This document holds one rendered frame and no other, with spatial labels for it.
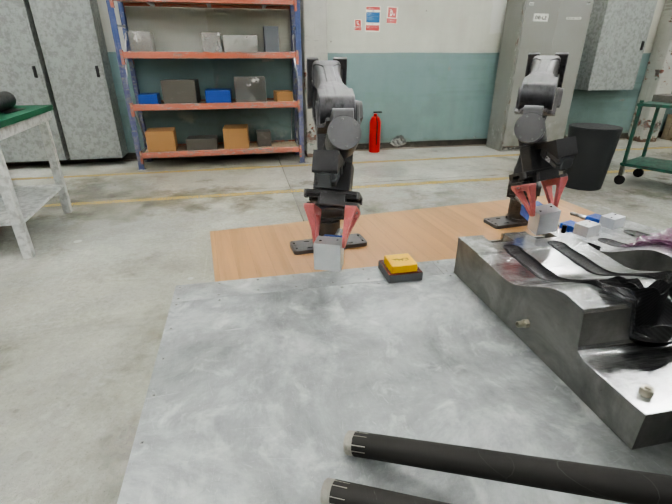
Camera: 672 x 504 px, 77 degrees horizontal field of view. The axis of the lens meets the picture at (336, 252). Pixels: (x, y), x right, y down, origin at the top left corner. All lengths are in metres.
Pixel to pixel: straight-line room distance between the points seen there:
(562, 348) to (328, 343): 0.37
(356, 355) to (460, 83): 6.26
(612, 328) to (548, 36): 6.26
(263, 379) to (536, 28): 6.38
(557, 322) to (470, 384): 0.17
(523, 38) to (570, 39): 0.70
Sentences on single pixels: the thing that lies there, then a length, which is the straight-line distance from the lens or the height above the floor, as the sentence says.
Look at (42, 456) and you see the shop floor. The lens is 1.92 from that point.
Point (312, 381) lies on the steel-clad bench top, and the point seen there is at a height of 0.80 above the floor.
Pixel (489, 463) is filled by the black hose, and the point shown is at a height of 0.86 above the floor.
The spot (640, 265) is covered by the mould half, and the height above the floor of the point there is 0.86.
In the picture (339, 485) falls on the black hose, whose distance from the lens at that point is 0.53.
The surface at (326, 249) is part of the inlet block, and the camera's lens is 0.76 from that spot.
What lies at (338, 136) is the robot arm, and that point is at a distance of 0.72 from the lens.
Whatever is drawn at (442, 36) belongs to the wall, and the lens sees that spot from 6.67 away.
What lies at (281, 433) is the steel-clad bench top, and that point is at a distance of 0.62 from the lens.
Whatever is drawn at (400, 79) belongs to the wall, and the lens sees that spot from 6.46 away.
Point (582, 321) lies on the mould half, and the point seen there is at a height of 0.91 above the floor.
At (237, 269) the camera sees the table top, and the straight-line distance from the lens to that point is 1.03.
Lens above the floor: 1.26
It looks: 25 degrees down
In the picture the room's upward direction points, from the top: straight up
